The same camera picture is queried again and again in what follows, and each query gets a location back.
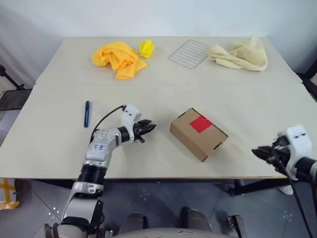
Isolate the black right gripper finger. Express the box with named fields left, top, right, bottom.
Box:
left=257, top=145, right=275, bottom=157
left=251, top=148, right=275, bottom=165

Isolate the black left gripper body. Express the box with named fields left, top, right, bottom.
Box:
left=129, top=121, right=147, bottom=144

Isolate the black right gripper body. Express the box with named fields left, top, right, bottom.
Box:
left=270, top=135, right=291, bottom=172

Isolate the brown cardboard box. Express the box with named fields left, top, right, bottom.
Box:
left=170, top=107, right=229, bottom=163

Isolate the blue box cutter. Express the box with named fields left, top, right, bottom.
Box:
left=83, top=100, right=92, bottom=128

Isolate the red tape patch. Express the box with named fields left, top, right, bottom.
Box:
left=190, top=115, right=213, bottom=134

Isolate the small yellow crumpled item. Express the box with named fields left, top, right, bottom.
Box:
left=139, top=39, right=157, bottom=59

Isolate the orange yellow cloth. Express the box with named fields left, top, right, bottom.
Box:
left=91, top=42, right=149, bottom=81

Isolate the dark rounded shape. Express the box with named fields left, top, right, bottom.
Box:
left=180, top=206, right=210, bottom=233

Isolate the cream towel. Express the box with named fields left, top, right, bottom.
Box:
left=207, top=34, right=269, bottom=72

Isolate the grey robot body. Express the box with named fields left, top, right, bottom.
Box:
left=115, top=226, right=225, bottom=238

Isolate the black mesh platform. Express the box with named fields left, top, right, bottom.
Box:
left=0, top=88, right=33, bottom=112

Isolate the black tripod stand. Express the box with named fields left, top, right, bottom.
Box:
left=0, top=64, right=26, bottom=91

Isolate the yellow taped parcel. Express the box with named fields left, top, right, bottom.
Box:
left=0, top=177, right=21, bottom=212

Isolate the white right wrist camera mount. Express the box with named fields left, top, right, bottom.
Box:
left=284, top=124, right=314, bottom=181

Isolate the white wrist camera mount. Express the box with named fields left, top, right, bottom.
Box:
left=120, top=104, right=143, bottom=136
left=284, top=124, right=314, bottom=181

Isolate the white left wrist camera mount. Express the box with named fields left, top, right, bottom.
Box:
left=120, top=104, right=143, bottom=136

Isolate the black table frame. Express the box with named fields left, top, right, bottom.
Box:
left=14, top=176, right=296, bottom=197

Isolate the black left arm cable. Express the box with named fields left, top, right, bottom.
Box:
left=90, top=105, right=127, bottom=140

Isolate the black frame stand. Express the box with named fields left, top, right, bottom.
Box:
left=295, top=71, right=317, bottom=103

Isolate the dark metal bracket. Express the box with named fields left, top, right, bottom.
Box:
left=227, top=215, right=245, bottom=238

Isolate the metal wire rack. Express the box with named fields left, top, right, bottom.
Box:
left=167, top=39, right=210, bottom=71

